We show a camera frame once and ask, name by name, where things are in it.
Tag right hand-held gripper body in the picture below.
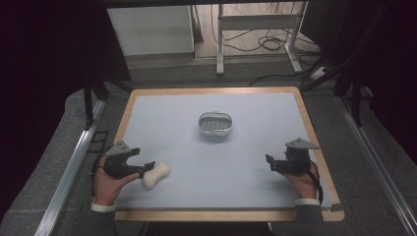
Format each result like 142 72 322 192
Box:
272 138 321 175

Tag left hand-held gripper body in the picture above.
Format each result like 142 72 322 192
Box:
103 140 145 180

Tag white soap bar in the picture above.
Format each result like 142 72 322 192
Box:
142 161 172 190

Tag grey soap dish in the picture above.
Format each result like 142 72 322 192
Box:
198 111 233 137

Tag person's right hand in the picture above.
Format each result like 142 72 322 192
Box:
280 161 321 201

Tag person's left hand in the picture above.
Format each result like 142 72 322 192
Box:
92 154 141 207

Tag light blue table mat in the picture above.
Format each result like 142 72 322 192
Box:
115 91 332 209

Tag black curtain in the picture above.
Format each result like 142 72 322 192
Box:
0 0 133 224
300 0 417 165

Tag white cabinet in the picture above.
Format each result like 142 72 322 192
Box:
106 5 195 57

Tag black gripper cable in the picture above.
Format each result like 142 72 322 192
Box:
303 158 325 206

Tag aluminium rail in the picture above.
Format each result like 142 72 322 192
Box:
335 94 417 236
33 99 106 236

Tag black floor cables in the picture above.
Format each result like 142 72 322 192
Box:
209 2 324 88

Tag white metal desk frame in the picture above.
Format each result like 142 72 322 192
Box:
215 0 309 77

